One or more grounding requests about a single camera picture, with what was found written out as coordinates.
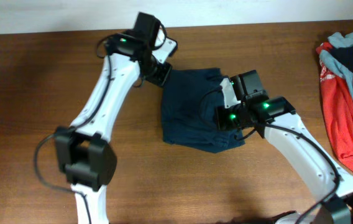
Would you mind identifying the navy blue shorts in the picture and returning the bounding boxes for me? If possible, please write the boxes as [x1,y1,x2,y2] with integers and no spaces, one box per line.
[161,68,245,153]

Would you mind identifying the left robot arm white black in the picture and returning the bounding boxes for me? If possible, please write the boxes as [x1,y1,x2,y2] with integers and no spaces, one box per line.
[54,12,178,223]

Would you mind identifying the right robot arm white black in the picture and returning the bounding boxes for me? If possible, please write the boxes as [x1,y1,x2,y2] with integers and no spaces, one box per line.
[216,70,353,223]

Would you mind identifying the red garment with white print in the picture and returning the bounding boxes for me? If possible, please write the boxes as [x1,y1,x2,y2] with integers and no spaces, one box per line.
[316,42,353,172]

